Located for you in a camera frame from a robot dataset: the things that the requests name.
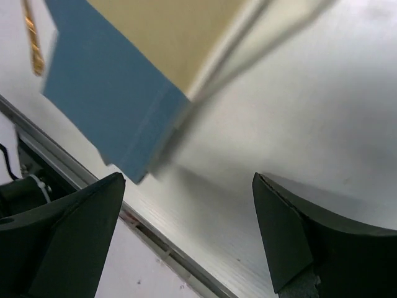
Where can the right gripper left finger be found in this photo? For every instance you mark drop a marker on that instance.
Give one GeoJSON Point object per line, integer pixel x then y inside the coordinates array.
{"type": "Point", "coordinates": [59, 249]}

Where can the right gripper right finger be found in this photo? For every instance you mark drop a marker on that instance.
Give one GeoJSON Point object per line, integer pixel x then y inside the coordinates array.
{"type": "Point", "coordinates": [313, 252]}

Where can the blue beige white cloth napkin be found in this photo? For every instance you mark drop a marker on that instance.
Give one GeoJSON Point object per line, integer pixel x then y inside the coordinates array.
{"type": "Point", "coordinates": [126, 73]}

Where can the gold fork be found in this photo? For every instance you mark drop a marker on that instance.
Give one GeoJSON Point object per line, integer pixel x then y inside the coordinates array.
{"type": "Point", "coordinates": [37, 60]}

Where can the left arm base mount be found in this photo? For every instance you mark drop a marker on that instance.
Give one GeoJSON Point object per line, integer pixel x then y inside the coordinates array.
{"type": "Point", "coordinates": [38, 185]}

